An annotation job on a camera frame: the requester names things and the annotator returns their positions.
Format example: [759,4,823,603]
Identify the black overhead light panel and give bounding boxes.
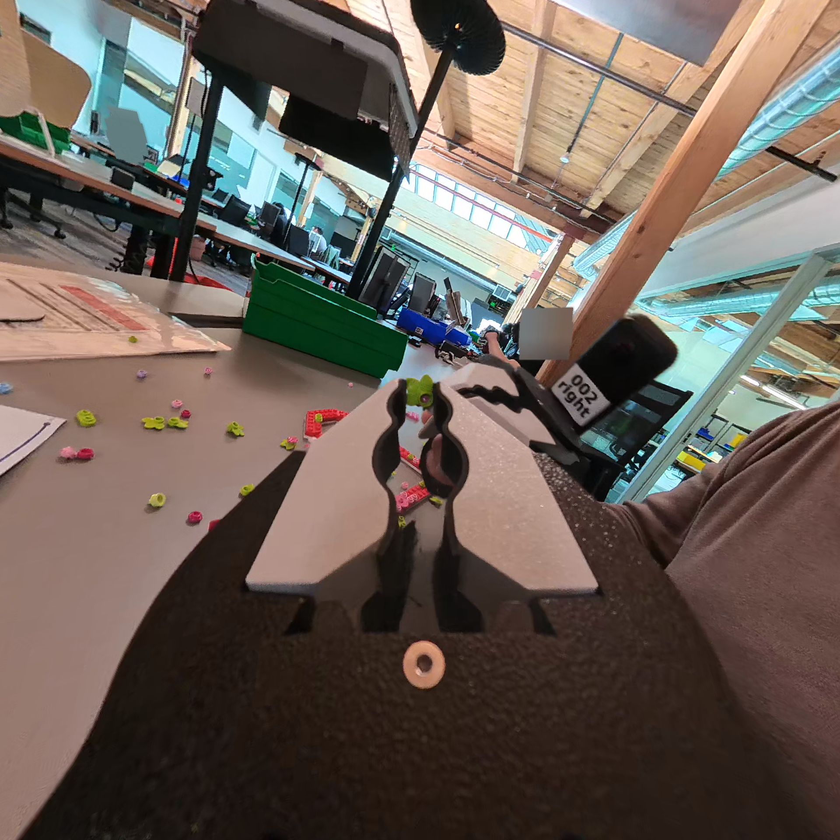
[277,94,396,183]
[189,0,421,132]

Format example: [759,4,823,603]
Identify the black computer monitor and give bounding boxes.
[357,246,409,317]

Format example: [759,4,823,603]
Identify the red lego frame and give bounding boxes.
[304,407,435,514]

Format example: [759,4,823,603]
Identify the wooden support post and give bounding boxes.
[537,0,824,388]

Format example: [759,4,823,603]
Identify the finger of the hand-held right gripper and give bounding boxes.
[469,398,560,454]
[450,363,527,404]

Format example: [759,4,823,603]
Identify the person's right hand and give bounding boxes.
[419,412,452,488]

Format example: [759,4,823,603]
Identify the black round finned lamp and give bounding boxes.
[409,0,508,77]

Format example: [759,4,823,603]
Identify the black stand pole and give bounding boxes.
[169,69,227,283]
[346,46,457,299]

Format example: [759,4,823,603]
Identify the stacked green plastic bins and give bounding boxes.
[241,258,409,379]

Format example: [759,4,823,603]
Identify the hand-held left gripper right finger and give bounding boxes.
[434,381,601,634]

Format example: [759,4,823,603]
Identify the long work desk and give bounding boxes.
[0,134,219,277]

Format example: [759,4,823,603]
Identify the small green plastic bin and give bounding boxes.
[0,110,72,156]

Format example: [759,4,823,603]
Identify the laminated instruction sheet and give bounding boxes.
[0,261,232,363]

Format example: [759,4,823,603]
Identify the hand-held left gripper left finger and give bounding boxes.
[245,378,419,634]

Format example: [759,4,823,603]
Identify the person's right forearm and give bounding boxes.
[604,400,840,840]

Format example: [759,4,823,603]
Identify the scattered small lego pieces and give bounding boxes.
[0,335,447,531]

